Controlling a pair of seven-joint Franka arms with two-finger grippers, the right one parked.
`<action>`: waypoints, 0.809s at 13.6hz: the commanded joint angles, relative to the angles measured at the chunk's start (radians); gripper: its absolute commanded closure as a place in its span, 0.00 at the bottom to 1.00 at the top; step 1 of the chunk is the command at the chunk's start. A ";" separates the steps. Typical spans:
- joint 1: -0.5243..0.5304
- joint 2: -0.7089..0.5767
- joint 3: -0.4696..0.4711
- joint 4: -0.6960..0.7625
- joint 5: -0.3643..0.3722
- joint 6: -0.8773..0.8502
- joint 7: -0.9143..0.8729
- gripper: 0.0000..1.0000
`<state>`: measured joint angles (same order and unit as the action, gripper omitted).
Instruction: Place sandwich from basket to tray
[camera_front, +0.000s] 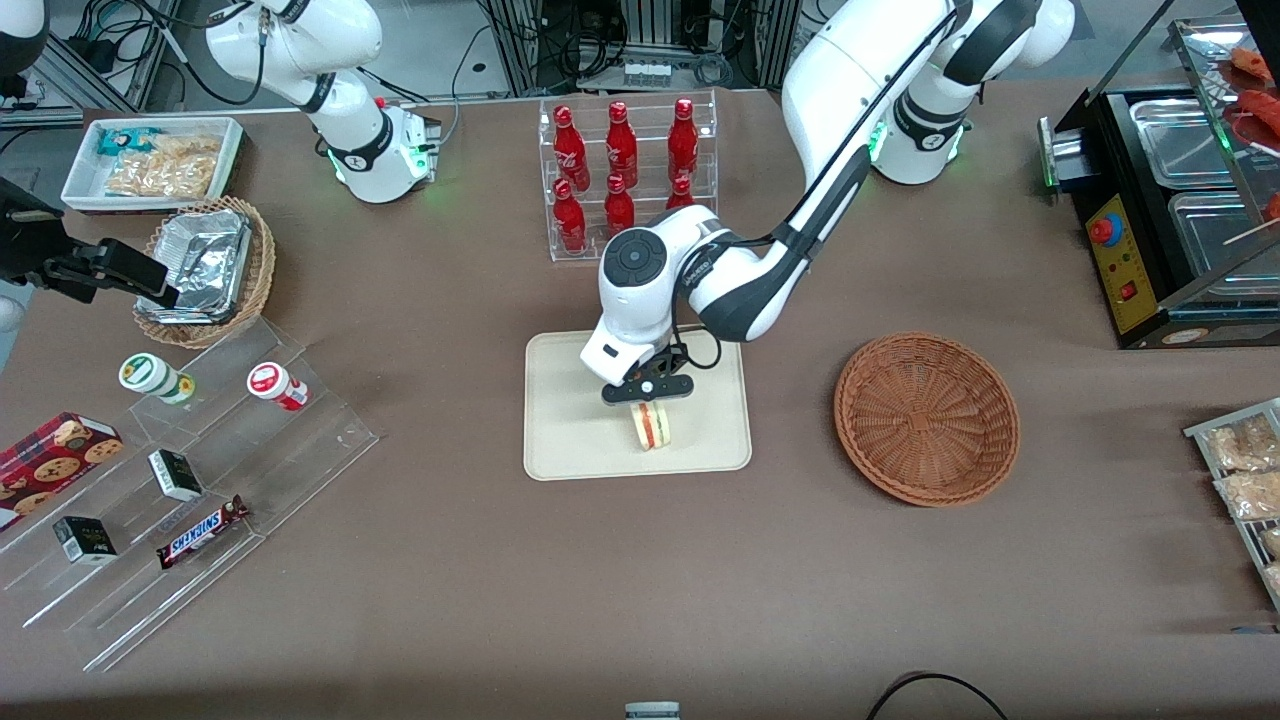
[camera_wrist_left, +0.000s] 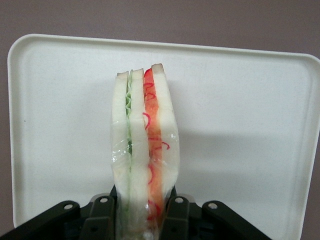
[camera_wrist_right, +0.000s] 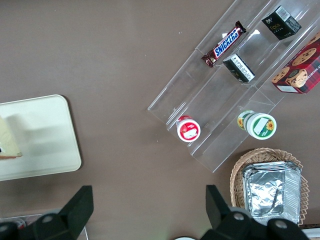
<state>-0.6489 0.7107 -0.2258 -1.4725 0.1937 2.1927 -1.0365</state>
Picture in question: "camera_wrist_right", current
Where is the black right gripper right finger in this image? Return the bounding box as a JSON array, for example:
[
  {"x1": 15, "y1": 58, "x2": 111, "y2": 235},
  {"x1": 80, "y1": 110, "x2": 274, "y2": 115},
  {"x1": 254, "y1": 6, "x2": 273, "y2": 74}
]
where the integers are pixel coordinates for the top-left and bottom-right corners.
[{"x1": 199, "y1": 184, "x2": 311, "y2": 240}]

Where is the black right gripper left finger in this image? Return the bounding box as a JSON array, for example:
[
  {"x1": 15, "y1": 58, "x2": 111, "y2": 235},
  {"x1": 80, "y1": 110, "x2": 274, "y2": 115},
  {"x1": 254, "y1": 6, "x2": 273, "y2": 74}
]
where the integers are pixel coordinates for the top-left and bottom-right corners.
[{"x1": 0, "y1": 184, "x2": 95, "y2": 240}]

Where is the triangular sandwich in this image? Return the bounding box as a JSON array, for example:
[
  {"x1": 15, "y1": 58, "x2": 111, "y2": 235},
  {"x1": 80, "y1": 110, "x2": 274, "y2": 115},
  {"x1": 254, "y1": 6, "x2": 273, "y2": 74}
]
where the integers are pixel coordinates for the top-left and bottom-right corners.
[{"x1": 0, "y1": 115, "x2": 24, "y2": 161}]

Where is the light tan wicker basket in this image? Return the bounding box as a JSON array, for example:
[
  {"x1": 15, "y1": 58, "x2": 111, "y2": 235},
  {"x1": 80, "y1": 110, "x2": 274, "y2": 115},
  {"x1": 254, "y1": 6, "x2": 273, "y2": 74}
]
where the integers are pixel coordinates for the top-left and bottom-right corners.
[{"x1": 229, "y1": 147, "x2": 311, "y2": 227}]

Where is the aluminium foil tray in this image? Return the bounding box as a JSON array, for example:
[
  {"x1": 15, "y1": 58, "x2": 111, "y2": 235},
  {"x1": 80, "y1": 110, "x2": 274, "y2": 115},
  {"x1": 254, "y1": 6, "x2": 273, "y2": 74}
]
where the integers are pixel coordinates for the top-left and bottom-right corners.
[{"x1": 240, "y1": 160, "x2": 303, "y2": 226}]

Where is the cream plastic serving tray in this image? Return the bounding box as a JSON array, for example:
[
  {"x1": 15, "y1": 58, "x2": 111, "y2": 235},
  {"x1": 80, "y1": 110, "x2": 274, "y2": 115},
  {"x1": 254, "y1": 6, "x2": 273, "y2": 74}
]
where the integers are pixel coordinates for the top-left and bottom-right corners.
[{"x1": 0, "y1": 94, "x2": 83, "y2": 182}]

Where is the red soda bottle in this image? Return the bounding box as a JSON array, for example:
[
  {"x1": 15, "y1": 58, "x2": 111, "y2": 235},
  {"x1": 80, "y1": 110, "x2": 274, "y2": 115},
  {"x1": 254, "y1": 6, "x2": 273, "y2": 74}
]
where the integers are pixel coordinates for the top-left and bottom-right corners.
[{"x1": 14, "y1": 218, "x2": 27, "y2": 230}]

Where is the white rectangular plastic bin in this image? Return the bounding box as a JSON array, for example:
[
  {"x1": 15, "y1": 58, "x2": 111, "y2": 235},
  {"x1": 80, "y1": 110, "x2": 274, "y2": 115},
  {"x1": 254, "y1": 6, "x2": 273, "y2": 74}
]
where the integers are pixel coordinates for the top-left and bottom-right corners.
[{"x1": 298, "y1": 223, "x2": 320, "y2": 240}]

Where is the red lid yogurt cup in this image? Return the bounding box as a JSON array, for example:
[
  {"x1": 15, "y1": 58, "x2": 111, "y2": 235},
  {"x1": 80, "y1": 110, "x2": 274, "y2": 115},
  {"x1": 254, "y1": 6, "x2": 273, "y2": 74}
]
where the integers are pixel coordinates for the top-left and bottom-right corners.
[{"x1": 175, "y1": 114, "x2": 202, "y2": 143}]

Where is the green lid yogurt cup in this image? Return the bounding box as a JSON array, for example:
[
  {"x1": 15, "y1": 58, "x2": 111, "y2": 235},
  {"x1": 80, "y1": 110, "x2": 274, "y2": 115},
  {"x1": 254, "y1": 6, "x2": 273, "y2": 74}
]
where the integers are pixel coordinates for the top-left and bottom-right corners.
[{"x1": 236, "y1": 109, "x2": 278, "y2": 141}]

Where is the clear acrylic stepped shelf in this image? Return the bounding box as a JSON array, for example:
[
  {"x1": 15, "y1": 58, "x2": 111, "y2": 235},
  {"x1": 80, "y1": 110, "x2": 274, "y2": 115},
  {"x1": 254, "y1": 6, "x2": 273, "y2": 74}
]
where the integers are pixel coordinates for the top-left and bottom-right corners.
[{"x1": 146, "y1": 0, "x2": 320, "y2": 174}]

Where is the small black carton box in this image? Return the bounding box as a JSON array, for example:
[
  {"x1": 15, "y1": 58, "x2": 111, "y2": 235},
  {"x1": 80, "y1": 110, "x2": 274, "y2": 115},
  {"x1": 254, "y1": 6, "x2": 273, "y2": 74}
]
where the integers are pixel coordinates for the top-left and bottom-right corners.
[
  {"x1": 261, "y1": 5, "x2": 303, "y2": 41},
  {"x1": 222, "y1": 53, "x2": 256, "y2": 84}
]

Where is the red tartan cookie box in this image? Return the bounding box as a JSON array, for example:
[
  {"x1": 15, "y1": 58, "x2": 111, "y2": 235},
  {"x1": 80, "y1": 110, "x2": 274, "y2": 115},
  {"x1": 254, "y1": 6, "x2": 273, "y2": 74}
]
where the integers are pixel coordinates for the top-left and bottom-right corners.
[{"x1": 271, "y1": 30, "x2": 320, "y2": 95}]

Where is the Snickers chocolate bar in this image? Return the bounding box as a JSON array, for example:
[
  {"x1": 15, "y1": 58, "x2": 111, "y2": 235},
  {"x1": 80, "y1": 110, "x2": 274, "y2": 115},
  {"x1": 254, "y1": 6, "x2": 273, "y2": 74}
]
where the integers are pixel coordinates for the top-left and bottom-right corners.
[{"x1": 201, "y1": 20, "x2": 247, "y2": 69}]

